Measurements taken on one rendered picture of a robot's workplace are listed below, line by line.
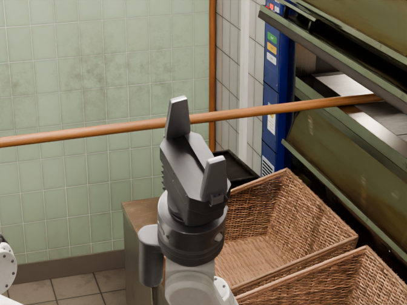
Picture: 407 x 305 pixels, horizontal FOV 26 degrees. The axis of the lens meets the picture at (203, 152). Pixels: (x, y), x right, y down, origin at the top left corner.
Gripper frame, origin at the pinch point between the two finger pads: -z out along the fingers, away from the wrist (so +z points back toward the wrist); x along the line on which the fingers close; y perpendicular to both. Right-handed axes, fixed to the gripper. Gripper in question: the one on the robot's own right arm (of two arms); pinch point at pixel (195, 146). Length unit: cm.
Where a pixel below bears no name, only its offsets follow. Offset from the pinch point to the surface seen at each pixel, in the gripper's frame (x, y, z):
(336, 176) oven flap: 86, 92, 130
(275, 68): 140, 99, 131
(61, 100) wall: 210, 37, 186
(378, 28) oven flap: 88, 97, 74
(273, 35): 147, 100, 121
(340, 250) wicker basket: 63, 81, 136
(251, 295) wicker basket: 60, 50, 138
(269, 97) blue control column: 140, 98, 144
